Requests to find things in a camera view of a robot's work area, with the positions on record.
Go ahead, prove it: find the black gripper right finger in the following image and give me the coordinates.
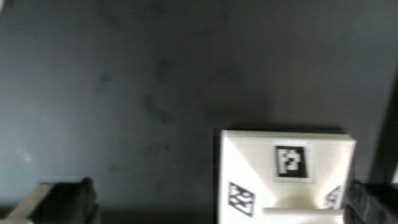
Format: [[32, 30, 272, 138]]
[[343, 180, 398, 224]]

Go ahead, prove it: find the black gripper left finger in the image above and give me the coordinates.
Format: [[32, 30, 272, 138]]
[[0, 177, 101, 224]]

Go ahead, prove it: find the white lamp base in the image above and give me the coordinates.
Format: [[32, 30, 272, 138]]
[[217, 130, 355, 224]]

